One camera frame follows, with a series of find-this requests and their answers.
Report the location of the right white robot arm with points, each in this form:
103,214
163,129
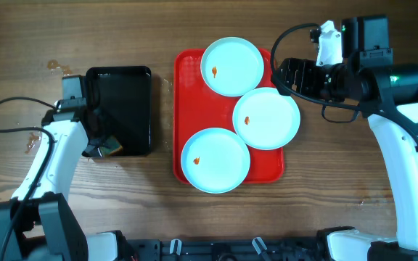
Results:
354,70

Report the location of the light blue plate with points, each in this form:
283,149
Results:
266,120
232,66
215,160

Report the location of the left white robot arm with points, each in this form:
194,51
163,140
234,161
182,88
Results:
37,222

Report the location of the red plastic tray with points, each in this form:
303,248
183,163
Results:
197,107

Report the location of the black water tray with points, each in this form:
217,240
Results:
126,101

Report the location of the green and yellow sponge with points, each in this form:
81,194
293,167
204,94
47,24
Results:
110,147

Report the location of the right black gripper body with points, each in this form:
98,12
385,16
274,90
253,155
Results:
314,82

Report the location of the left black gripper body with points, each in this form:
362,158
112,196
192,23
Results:
100,133

